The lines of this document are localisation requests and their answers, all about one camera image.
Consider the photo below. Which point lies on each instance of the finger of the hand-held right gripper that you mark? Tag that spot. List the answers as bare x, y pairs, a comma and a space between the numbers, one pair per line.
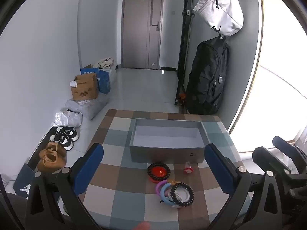
292, 149
271, 159

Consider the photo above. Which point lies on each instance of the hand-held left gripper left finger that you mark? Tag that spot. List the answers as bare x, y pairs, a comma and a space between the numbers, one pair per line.
88, 170

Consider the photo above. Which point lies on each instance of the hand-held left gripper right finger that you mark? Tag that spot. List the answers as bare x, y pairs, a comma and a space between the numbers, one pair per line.
219, 170

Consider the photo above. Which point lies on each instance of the white round badge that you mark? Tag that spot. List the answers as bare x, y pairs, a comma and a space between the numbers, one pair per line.
182, 193

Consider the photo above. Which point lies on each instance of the orange pink hair clip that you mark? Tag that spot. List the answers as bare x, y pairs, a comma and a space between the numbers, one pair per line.
174, 181

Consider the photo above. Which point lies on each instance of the grey cardboard box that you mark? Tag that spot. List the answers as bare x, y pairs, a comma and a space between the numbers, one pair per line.
165, 151

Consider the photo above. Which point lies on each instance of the person's left hand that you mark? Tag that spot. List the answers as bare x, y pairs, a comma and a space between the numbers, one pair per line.
143, 226

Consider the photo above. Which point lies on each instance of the black white sandal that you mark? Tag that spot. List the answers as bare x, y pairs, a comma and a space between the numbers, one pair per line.
69, 134
63, 143

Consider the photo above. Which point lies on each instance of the tan shoe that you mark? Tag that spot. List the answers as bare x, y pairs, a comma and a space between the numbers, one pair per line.
51, 161
57, 149

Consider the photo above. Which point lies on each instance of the checkered tablecloth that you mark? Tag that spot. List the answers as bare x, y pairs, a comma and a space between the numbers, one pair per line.
124, 196

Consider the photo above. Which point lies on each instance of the black shoe mat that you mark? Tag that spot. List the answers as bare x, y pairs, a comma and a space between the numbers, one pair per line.
44, 139

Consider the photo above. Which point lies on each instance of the white plastic bag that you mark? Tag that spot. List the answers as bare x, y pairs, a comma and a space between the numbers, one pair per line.
69, 118

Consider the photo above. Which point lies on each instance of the red round badge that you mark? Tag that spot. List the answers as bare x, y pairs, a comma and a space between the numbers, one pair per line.
159, 172

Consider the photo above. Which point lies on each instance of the grey plastic bag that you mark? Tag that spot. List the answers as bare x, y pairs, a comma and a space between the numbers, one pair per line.
92, 107

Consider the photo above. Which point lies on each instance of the dark blue paper bag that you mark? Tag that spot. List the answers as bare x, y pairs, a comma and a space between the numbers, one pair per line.
24, 184

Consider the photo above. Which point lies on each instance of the small orange object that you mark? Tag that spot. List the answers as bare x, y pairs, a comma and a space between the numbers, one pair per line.
182, 98

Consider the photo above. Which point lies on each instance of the brown cardboard box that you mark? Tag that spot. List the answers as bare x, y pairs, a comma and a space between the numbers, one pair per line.
84, 88

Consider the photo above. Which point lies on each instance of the black backpack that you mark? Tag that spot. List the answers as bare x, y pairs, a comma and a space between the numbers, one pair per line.
208, 76

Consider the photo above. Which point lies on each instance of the blue carton with white print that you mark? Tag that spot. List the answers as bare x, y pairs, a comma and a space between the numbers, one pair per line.
87, 71

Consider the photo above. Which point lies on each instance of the white storage bag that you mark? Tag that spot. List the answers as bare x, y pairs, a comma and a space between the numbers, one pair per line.
112, 73

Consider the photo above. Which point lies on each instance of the beige tote bag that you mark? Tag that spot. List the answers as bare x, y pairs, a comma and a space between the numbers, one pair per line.
103, 62

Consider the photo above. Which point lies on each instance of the grey door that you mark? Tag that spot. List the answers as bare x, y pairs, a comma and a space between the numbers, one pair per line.
138, 28

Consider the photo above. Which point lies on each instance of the white sling bag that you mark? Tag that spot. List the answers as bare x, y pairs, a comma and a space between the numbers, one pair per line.
220, 9

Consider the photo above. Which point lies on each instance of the tall black frame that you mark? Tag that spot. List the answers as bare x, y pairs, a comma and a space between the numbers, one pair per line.
186, 40

